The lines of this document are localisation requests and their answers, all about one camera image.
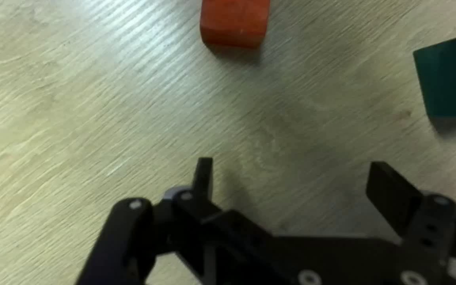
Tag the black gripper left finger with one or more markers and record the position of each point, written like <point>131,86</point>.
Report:
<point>126,238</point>

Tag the orange block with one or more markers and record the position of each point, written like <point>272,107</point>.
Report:
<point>234,23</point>

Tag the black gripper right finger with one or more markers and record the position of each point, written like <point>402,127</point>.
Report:
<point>395,198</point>

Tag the green block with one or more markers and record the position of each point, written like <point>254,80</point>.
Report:
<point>451,77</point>

